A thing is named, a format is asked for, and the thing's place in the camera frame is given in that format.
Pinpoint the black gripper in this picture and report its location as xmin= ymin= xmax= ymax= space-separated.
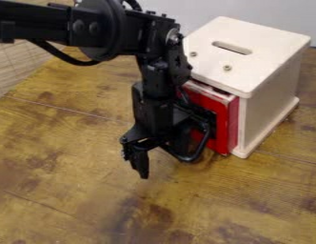
xmin=119 ymin=82 xmax=212 ymax=179

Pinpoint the black metal drawer handle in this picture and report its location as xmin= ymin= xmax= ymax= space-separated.
xmin=160 ymin=120 xmax=211 ymax=163

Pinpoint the red drawer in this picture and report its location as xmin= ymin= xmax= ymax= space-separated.
xmin=183 ymin=80 xmax=239 ymax=155

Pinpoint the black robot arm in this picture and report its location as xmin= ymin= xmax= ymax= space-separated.
xmin=0 ymin=0 xmax=215 ymax=178

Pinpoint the white wooden box cabinet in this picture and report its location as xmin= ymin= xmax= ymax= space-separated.
xmin=184 ymin=16 xmax=310 ymax=158

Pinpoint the woven mat at left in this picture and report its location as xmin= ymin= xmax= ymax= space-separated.
xmin=0 ymin=40 xmax=53 ymax=97

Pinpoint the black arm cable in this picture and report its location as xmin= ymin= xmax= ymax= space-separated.
xmin=32 ymin=39 xmax=101 ymax=67

